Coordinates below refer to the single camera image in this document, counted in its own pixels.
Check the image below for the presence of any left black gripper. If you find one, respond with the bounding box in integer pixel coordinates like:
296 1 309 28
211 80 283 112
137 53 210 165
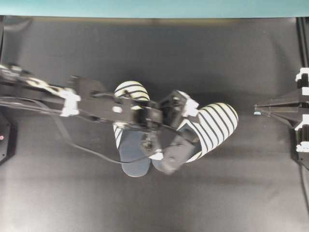
159 90 199 174

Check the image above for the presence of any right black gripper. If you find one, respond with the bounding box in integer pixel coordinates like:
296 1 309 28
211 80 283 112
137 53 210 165
254 68 309 153

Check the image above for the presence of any striped slipper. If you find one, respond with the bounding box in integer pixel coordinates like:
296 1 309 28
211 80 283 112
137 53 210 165
113 81 150 177
151 102 239 173

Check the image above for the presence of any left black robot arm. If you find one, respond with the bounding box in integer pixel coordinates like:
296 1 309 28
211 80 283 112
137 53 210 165
0 64 200 177

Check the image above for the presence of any black base box left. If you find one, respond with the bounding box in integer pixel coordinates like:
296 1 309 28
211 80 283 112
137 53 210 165
0 107 18 165

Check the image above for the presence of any black frame rail right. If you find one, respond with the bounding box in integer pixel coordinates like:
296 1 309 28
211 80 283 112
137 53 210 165
296 17 309 68

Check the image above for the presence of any black frame rail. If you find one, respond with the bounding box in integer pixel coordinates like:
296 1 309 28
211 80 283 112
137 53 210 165
0 15 5 58
296 17 309 68

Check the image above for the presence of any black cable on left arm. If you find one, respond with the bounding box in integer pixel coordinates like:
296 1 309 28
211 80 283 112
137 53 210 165
0 96 169 165

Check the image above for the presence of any black frame rail left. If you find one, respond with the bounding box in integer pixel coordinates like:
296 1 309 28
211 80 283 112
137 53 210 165
0 15 5 58

